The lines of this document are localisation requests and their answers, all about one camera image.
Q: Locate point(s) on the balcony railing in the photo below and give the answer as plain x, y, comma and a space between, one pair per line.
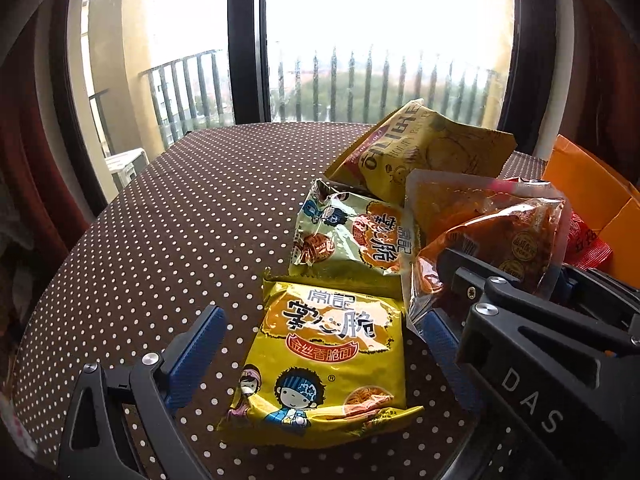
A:
194, 92

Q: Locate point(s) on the yellow noodle snack packet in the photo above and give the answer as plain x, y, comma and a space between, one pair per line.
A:
327, 367

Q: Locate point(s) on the green noodle snack packet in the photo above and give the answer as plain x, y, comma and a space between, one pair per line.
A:
352, 240

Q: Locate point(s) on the orange cardboard box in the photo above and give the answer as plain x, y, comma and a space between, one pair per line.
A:
604, 199

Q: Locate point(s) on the clear orange snack pouch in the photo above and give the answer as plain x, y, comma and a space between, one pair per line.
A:
518, 227

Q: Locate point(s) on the black window frame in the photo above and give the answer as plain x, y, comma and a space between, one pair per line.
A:
113, 41

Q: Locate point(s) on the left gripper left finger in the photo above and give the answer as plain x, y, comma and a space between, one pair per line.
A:
115, 412

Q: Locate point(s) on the white air conditioner unit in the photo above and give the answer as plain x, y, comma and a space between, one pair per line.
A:
126, 166

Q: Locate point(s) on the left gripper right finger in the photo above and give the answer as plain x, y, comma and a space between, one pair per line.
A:
555, 393

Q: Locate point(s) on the red spicy snack packet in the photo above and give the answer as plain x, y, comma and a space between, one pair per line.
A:
584, 249

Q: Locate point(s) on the brown polka dot tablecloth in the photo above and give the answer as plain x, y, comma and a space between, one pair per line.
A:
200, 226

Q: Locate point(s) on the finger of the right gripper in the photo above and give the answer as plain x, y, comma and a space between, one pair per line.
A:
599, 295

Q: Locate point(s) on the dark red curtain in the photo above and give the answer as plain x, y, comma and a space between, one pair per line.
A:
45, 161

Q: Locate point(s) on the yellow chip bag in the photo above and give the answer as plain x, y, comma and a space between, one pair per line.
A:
416, 137

